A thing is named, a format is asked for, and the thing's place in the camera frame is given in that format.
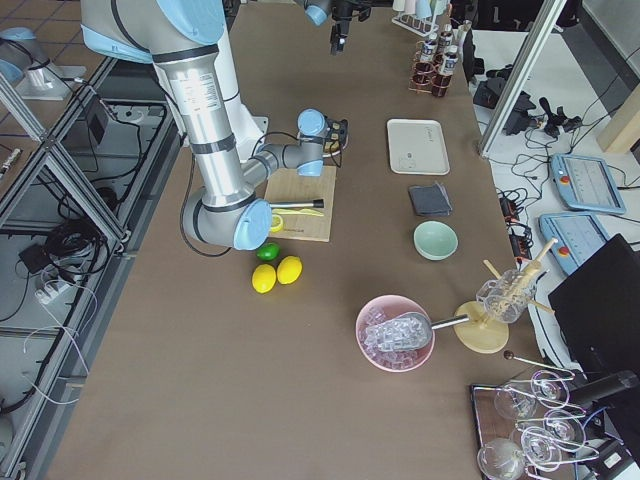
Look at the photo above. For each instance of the yellow lemon lower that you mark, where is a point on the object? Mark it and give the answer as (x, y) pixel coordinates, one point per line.
(264, 278)

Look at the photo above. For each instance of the black monitor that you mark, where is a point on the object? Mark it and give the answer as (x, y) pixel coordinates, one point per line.
(597, 309)

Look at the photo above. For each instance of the white round plate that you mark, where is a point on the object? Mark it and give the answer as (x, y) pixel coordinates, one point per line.
(328, 155)

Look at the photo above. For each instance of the tea bottle back left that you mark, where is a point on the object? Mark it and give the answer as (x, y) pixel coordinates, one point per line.
(445, 38)

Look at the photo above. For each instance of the metal ice scoop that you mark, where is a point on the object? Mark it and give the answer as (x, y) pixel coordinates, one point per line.
(407, 332)

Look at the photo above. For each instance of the bamboo cutting board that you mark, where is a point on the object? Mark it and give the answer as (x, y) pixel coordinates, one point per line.
(287, 186)

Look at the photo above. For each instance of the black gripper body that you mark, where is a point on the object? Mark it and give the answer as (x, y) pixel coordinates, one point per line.
(340, 20)
(332, 148)

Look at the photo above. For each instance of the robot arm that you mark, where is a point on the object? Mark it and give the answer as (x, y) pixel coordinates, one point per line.
(318, 11)
(187, 43)

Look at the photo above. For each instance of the tea bottle right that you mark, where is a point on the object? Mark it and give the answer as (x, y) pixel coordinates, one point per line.
(424, 57)

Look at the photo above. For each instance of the copper wire bottle rack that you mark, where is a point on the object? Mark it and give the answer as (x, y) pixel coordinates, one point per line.
(423, 83)

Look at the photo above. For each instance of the mint green bowl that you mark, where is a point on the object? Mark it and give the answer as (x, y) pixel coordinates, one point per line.
(435, 240)

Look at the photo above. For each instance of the grey folded cloth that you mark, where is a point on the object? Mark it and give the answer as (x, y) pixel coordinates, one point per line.
(431, 200)

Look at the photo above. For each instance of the tea bottle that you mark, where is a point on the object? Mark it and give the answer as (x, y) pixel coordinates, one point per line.
(445, 72)
(424, 57)
(445, 38)

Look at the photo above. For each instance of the steel muddler black tip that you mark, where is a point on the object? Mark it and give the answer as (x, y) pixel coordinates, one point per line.
(316, 203)

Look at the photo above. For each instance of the yellow lemon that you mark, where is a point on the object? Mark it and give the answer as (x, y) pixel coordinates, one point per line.
(289, 270)
(264, 278)

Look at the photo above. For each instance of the pink ice bowl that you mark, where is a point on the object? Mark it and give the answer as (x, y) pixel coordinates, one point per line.
(383, 308)

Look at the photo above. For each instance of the wooden cup tree stand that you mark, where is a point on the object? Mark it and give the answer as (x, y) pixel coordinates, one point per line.
(482, 333)

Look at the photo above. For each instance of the blue teach pendant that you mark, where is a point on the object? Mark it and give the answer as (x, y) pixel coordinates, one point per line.
(585, 183)
(579, 235)

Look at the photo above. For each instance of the glass pitcher on stand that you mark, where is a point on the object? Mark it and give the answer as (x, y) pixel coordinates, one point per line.
(506, 298)

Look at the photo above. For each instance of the blue teach pendant lower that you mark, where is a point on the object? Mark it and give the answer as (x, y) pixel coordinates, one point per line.
(579, 235)

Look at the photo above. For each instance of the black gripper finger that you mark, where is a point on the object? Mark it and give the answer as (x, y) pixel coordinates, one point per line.
(339, 35)

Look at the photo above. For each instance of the wine glass rack tray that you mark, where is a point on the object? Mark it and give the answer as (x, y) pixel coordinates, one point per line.
(545, 425)

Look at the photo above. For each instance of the half lemon slice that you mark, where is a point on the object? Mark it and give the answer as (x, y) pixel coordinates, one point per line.
(277, 223)

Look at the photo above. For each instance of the green lime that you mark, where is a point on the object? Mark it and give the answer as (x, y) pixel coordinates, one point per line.
(268, 251)

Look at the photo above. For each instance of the yellow plastic knife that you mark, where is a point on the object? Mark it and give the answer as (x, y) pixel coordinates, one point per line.
(297, 211)

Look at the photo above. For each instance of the white dish rack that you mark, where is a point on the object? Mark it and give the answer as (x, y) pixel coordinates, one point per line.
(419, 16)

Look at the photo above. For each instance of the cream rabbit serving tray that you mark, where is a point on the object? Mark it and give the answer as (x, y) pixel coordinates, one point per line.
(417, 147)

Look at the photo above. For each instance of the tea bottle front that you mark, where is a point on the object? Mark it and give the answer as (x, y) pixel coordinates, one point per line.
(445, 72)

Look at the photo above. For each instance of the yellow lemon upper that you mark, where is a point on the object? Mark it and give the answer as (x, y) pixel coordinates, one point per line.
(289, 270)

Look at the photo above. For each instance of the blue teach pendant upper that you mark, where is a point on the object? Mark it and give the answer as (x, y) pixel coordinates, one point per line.
(585, 183)

